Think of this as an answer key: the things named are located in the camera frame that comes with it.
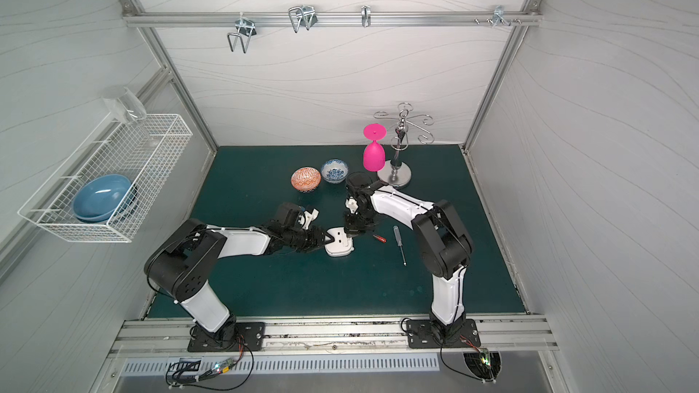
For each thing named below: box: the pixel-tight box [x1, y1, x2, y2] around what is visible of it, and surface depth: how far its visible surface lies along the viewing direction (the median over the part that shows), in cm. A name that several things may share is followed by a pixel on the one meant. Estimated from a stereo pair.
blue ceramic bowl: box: [71, 173, 132, 222], surface depth 62 cm
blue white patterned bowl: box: [321, 158, 349, 184], surface depth 113 cm
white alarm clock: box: [324, 227, 355, 257], surface depth 90 cm
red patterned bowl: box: [290, 165, 323, 194], surface depth 109 cm
